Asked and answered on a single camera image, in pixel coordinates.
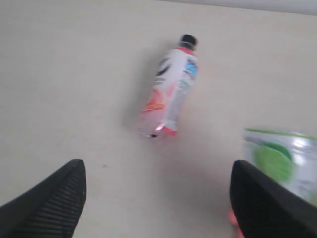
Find person's open hand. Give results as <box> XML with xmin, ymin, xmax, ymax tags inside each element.
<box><xmin>228</xmin><ymin>209</ymin><xmax>244</xmax><ymax>238</ymax></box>

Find lime label bottle white cap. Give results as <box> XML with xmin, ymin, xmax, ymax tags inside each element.
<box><xmin>243</xmin><ymin>128</ymin><xmax>317</xmax><ymax>205</ymax></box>

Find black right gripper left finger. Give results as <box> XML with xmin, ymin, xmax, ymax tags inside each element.
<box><xmin>0</xmin><ymin>159</ymin><xmax>87</xmax><ymax>238</ymax></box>

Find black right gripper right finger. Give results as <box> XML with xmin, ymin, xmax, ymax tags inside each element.
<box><xmin>229</xmin><ymin>160</ymin><xmax>317</xmax><ymax>238</ymax></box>

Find pink bottle black cap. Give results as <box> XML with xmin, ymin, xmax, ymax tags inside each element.
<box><xmin>139</xmin><ymin>34</ymin><xmax>198</xmax><ymax>138</ymax></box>

